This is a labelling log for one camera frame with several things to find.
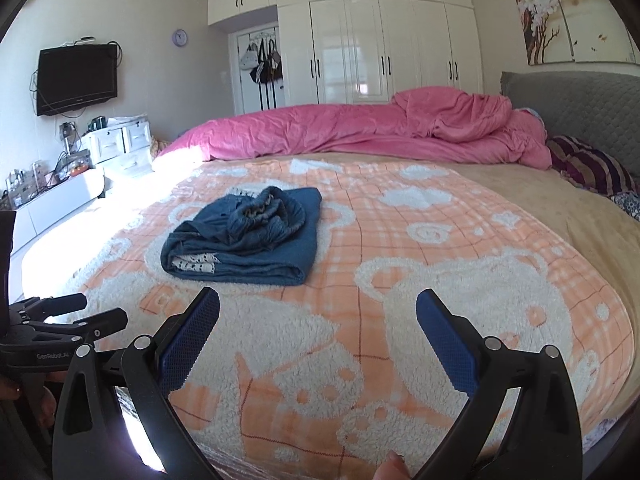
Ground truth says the flower wall painting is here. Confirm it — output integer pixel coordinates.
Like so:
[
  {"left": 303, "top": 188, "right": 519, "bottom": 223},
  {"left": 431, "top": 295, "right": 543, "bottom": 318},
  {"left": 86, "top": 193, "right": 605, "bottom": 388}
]
[{"left": 506, "top": 0, "right": 640, "bottom": 66}]

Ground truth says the person's right hand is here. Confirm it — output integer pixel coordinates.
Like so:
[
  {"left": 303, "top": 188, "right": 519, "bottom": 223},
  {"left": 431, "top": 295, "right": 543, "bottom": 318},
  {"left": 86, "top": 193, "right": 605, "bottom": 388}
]
[{"left": 374, "top": 450, "right": 413, "bottom": 480}]

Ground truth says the blue denim lace-trimmed garment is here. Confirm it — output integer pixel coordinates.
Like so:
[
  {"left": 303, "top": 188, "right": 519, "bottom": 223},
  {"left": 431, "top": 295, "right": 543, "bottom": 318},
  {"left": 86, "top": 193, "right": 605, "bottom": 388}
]
[{"left": 160, "top": 186, "right": 323, "bottom": 287}]

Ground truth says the pink duvet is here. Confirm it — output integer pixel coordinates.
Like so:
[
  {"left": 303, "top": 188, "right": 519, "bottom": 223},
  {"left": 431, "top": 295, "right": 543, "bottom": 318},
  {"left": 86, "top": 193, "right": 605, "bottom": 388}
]
[{"left": 155, "top": 86, "right": 553, "bottom": 170}]

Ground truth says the black wall television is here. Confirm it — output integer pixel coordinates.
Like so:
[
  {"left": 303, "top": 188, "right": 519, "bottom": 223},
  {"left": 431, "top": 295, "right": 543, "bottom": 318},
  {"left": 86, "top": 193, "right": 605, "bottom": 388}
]
[{"left": 36, "top": 43, "right": 119, "bottom": 117}]

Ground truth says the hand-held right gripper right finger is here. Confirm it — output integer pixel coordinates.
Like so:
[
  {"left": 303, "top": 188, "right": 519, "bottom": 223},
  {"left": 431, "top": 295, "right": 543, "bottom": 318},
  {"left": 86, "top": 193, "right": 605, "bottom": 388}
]
[{"left": 412, "top": 287, "right": 583, "bottom": 480}]

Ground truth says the tan bed sheet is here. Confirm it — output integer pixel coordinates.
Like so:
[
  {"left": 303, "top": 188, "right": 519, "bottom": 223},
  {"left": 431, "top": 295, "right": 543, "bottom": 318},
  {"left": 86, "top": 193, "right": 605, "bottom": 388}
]
[{"left": 450, "top": 162, "right": 640, "bottom": 311}]

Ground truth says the white door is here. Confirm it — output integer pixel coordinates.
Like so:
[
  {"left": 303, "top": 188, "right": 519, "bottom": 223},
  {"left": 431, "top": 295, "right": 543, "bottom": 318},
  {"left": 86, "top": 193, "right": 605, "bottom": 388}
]
[{"left": 227, "top": 27, "right": 286, "bottom": 116}]

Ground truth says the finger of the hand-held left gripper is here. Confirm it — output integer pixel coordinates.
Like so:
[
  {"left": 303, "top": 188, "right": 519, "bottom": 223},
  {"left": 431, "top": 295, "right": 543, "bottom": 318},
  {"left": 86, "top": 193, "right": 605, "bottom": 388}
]
[
  {"left": 30, "top": 308, "right": 127, "bottom": 348},
  {"left": 20, "top": 294, "right": 87, "bottom": 318}
]

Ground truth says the black hanging bag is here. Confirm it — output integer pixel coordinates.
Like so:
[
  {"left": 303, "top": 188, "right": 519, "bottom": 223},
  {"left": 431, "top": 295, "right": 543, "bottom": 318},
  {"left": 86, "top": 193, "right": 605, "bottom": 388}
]
[
  {"left": 267, "top": 39, "right": 284, "bottom": 83},
  {"left": 250, "top": 40, "right": 271, "bottom": 86}
]

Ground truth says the person's left hand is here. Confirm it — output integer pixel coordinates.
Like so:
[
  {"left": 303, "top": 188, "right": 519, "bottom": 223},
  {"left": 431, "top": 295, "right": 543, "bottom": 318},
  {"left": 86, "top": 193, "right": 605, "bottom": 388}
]
[{"left": 0, "top": 372, "right": 57, "bottom": 431}]

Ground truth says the white low cabinet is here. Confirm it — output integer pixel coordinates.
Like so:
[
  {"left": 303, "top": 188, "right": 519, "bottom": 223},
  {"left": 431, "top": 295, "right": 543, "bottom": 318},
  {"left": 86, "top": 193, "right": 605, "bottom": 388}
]
[{"left": 10, "top": 167, "right": 107, "bottom": 256}]

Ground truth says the white glossy wardrobe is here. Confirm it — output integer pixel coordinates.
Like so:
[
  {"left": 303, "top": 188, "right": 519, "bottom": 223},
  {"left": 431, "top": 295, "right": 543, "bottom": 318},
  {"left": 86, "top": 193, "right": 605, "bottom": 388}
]
[{"left": 207, "top": 0, "right": 485, "bottom": 116}]

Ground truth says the grey quilted headboard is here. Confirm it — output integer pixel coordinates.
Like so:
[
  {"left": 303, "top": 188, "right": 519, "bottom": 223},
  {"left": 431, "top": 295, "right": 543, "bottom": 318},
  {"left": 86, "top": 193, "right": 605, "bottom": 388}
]
[{"left": 500, "top": 71, "right": 640, "bottom": 181}]

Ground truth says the purple striped pillow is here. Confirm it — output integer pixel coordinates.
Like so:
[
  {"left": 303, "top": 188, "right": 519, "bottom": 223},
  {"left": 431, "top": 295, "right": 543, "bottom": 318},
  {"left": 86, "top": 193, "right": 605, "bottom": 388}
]
[{"left": 546, "top": 134, "right": 637, "bottom": 196}]

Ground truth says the white drawer unit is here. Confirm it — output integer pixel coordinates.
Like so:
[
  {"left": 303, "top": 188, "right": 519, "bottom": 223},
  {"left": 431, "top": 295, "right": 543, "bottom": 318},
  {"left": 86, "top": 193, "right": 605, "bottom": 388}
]
[{"left": 82, "top": 117, "right": 153, "bottom": 171}]

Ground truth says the row of small bottles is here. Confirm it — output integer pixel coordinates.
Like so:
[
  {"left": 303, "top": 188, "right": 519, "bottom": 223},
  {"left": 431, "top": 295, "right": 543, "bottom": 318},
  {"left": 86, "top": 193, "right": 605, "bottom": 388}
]
[{"left": 5, "top": 159, "right": 58, "bottom": 203}]

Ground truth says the floral patterned pillow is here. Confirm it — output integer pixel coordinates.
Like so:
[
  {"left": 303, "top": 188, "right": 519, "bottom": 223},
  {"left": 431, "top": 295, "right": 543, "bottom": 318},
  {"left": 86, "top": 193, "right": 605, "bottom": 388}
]
[{"left": 610, "top": 191, "right": 640, "bottom": 221}]

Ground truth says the orange white bear blanket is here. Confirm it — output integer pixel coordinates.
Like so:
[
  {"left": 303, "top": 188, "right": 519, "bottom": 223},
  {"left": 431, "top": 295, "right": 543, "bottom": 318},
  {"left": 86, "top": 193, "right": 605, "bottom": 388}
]
[{"left": 75, "top": 157, "right": 636, "bottom": 480}]

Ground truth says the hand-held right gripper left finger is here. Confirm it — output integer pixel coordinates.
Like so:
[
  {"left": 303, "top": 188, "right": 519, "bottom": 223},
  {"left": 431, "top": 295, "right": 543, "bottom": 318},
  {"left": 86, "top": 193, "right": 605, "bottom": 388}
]
[{"left": 51, "top": 286, "right": 221, "bottom": 480}]

